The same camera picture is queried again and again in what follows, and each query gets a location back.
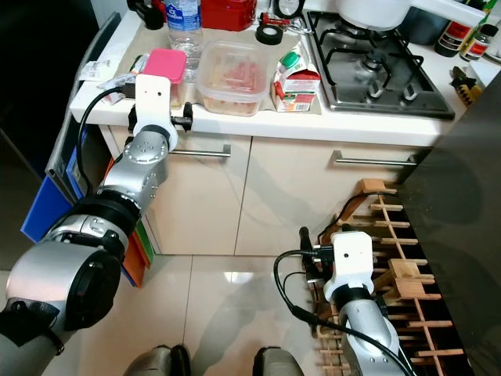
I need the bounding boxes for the clear container with pink lid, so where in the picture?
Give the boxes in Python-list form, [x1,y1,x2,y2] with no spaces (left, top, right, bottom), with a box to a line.
[142,49,187,83]

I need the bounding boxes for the dark grey fridge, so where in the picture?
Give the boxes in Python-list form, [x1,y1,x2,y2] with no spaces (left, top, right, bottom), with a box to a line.
[395,74,501,376]

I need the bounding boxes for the beige kitchen cabinet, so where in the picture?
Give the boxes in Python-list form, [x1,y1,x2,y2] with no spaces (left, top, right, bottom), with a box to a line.
[102,125,408,259]

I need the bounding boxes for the clear lidded food container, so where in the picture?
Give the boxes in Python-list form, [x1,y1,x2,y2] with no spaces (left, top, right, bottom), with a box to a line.
[196,41,271,118]

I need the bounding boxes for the clear plastic water bottle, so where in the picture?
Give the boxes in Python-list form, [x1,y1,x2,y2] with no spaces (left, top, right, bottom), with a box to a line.
[166,0,203,83]

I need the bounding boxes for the wooden wine rack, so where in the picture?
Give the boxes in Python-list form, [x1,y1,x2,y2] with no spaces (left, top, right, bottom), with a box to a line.
[313,179,467,376]

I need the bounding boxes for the flat white plastic packet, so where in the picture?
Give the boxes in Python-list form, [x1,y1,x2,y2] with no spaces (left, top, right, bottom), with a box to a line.
[80,56,126,83]

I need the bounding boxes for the grey flat board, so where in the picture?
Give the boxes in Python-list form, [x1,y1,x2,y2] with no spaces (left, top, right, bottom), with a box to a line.
[47,12,122,181]

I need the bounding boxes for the red espresso machine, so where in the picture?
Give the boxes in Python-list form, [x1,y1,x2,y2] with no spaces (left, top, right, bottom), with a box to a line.
[127,0,258,32]

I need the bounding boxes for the black tape roll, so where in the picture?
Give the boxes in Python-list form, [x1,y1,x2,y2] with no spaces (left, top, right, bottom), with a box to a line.
[255,22,285,45]

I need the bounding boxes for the red and white juice carton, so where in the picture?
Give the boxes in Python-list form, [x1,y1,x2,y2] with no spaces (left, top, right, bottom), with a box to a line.
[270,45,323,113]

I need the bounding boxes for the grey right robot foot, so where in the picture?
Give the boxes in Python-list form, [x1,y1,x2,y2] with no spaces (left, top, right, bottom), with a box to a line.
[254,348,306,376]

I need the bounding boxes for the grey robot foot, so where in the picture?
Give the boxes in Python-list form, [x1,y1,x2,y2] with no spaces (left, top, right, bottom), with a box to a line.
[254,348,306,376]
[125,345,182,376]

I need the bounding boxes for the orange and green boards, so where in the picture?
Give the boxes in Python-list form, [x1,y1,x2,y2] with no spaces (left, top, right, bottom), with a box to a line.
[121,219,153,289]

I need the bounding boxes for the tall black appliance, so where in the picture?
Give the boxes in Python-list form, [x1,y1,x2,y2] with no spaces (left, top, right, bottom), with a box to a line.
[0,0,95,212]

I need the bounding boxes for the blue flat board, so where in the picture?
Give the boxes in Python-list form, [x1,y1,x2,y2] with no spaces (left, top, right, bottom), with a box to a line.
[21,145,79,244]

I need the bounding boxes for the steel gas hob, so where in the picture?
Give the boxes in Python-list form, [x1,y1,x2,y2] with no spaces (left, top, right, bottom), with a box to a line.
[305,9,459,120]

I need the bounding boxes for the grey left robot foot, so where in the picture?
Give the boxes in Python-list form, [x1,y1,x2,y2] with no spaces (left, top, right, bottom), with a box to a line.
[125,345,182,376]

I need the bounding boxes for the white cooking pot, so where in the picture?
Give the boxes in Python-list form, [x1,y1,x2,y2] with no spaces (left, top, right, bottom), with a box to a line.
[335,0,414,32]

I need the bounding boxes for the black and yellow tool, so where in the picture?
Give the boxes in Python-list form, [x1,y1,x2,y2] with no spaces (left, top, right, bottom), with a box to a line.
[450,67,484,107]

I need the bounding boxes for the dark sauce bottle red label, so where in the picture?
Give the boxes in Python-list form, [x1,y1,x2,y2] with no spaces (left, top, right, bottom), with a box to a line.
[434,16,478,57]

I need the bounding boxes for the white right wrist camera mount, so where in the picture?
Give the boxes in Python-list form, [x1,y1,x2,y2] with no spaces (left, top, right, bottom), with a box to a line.
[323,231,375,302]

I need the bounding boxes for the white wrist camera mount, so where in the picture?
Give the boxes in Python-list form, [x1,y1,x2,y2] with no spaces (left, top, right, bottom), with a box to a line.
[132,74,179,150]
[323,231,375,302]

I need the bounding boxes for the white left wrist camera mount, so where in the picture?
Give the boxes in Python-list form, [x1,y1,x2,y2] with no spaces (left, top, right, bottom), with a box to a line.
[132,74,179,150]

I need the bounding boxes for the silver bar drawer handle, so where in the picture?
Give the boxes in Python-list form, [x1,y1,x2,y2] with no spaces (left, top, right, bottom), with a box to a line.
[178,143,232,160]
[331,150,420,168]

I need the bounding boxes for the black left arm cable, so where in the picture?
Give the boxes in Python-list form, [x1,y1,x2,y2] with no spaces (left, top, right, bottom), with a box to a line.
[78,85,138,177]

